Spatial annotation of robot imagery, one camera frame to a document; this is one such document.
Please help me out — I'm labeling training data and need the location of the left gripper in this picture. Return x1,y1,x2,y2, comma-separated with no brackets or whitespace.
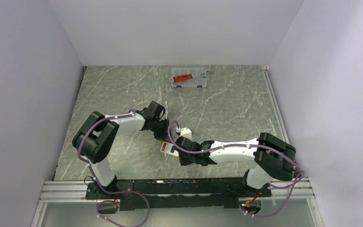
151,117,173,143

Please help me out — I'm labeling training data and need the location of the white remote control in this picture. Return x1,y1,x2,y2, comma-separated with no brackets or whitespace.
160,142,179,157

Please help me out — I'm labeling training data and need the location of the red battery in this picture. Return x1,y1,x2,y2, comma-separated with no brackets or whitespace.
161,142,172,153

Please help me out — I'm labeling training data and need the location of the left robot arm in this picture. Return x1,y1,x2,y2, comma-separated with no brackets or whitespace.
72,101,169,199

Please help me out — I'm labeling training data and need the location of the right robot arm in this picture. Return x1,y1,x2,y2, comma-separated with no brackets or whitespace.
171,132,296,196

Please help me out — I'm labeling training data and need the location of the clear plastic organizer box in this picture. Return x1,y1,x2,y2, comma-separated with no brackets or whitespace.
169,68,210,89

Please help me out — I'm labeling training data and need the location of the black base frame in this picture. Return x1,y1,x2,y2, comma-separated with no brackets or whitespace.
85,177,271,211

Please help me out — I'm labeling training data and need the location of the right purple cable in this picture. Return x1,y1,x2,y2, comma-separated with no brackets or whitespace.
167,121,305,219

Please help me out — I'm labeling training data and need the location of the aluminium rail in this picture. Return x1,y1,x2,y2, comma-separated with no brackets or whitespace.
261,66,315,202

